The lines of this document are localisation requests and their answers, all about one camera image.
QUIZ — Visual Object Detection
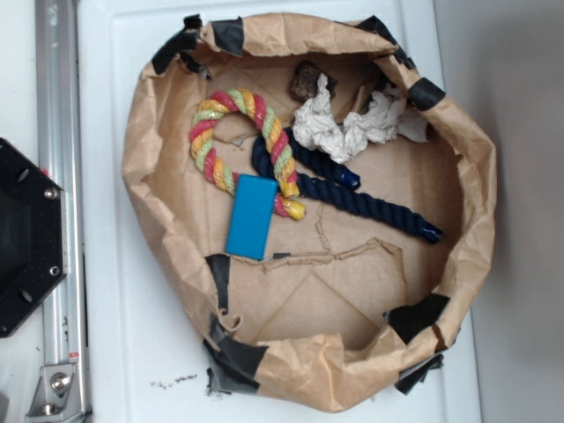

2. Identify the blue rectangular block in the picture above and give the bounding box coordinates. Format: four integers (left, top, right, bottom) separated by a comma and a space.
226, 174, 278, 260

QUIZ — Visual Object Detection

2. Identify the dark brown rough block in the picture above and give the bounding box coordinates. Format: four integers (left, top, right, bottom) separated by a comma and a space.
290, 60, 338, 103

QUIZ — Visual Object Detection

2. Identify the brown paper bag bin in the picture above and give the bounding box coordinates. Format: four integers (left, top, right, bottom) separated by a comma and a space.
122, 13, 497, 412

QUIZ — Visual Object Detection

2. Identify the crumpled white paper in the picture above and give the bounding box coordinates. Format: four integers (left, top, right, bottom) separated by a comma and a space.
293, 74, 428, 164

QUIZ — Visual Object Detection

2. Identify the dark navy twisted rope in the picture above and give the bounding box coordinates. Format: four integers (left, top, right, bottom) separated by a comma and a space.
251, 127, 444, 245

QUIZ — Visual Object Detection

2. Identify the multicolour twisted rope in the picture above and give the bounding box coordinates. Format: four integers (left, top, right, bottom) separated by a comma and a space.
189, 87, 308, 221

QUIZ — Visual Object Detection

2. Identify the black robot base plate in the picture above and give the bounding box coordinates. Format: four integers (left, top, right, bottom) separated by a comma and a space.
1, 138, 65, 338

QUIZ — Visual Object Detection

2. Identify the metal corner bracket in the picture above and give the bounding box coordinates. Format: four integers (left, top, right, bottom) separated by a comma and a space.
25, 363, 83, 422

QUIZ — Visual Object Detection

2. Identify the aluminium extrusion rail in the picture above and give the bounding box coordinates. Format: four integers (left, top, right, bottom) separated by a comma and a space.
34, 1, 93, 422

